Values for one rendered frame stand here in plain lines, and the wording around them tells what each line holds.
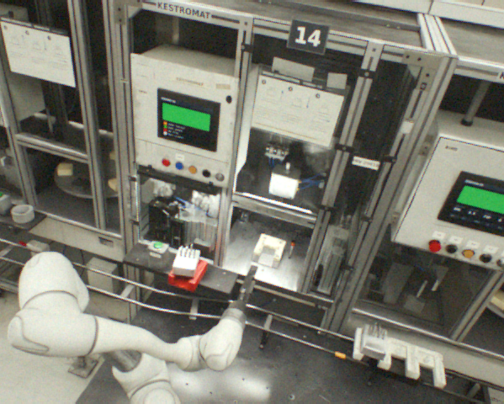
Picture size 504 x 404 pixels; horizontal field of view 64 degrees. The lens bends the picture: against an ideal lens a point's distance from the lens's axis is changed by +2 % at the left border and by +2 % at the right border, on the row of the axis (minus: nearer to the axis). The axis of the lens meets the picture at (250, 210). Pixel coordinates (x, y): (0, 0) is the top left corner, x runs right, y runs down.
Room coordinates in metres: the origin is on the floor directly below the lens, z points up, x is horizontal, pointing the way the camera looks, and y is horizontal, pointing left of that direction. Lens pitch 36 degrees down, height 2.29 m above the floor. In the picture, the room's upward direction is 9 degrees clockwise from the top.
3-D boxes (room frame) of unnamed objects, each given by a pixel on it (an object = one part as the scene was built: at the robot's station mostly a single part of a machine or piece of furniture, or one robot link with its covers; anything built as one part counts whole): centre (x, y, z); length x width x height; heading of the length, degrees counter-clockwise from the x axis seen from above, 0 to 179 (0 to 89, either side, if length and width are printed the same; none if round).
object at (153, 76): (1.56, 0.29, 1.60); 0.42 x 0.29 x 0.46; 79
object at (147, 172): (1.42, 0.32, 1.37); 0.36 x 0.04 x 0.04; 79
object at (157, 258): (1.37, 0.39, 0.97); 0.08 x 0.08 x 0.12; 79
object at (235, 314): (0.93, 0.00, 1.12); 0.09 x 0.06 x 0.09; 79
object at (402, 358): (1.10, -0.72, 0.84); 0.36 x 0.14 x 0.10; 79
